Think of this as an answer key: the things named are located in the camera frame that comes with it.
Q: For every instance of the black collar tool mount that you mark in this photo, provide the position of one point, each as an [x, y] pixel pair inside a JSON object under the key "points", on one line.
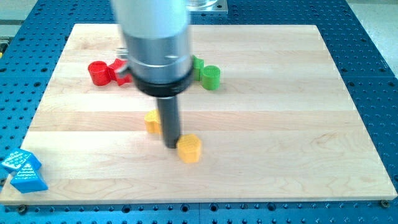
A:
{"points": [[164, 90]]}

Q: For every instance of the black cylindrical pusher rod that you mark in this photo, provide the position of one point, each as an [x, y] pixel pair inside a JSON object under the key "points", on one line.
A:
{"points": [[169, 120]]}

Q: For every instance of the yellow hexagon block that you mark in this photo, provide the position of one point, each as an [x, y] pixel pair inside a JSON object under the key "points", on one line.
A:
{"points": [[189, 148]]}

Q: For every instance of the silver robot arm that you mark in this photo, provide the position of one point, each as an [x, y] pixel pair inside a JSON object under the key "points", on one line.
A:
{"points": [[158, 54]]}

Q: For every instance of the yellow heart block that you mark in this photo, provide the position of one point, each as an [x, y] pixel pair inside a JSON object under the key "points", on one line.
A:
{"points": [[152, 122]]}

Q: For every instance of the green star block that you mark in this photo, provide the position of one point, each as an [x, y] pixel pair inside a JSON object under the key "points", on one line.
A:
{"points": [[198, 65]]}

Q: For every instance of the red star block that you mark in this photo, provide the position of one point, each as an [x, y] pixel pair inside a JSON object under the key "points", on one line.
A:
{"points": [[115, 74]]}

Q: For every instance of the green cylinder block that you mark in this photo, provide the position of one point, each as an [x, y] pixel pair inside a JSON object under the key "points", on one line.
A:
{"points": [[211, 77]]}

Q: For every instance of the red cylinder block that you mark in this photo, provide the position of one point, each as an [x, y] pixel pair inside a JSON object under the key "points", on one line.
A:
{"points": [[99, 74]]}

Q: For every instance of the wooden board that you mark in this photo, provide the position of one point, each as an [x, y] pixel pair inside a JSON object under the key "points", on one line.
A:
{"points": [[281, 127]]}

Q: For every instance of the blue triangle block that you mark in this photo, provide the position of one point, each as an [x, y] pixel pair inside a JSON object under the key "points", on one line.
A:
{"points": [[28, 179]]}

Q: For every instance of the blue cube block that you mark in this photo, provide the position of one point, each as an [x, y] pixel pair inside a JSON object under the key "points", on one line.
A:
{"points": [[17, 158]]}

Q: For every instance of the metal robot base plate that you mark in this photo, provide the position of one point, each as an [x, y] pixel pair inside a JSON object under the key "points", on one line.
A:
{"points": [[205, 7]]}

